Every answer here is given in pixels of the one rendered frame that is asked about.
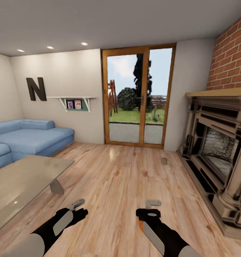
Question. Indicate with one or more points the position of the pillar candle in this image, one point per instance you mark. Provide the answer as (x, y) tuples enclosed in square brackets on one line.
[(164, 161)]

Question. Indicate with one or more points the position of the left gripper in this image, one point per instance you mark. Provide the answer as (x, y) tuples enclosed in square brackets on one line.
[(80, 215)]

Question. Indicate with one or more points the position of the shelf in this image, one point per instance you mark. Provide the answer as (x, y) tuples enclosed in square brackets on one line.
[(84, 101)]

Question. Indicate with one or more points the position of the sofa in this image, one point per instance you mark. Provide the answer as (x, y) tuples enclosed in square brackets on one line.
[(23, 137)]

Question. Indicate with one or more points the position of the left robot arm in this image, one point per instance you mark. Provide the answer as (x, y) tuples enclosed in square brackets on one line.
[(40, 241)]

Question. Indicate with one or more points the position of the wood fireplace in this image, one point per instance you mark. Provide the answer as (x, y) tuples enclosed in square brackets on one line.
[(211, 154)]

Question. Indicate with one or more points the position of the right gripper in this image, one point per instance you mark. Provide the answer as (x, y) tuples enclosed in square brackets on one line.
[(142, 212)]

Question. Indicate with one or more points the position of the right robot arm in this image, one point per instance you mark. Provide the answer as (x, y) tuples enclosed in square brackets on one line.
[(168, 242)]

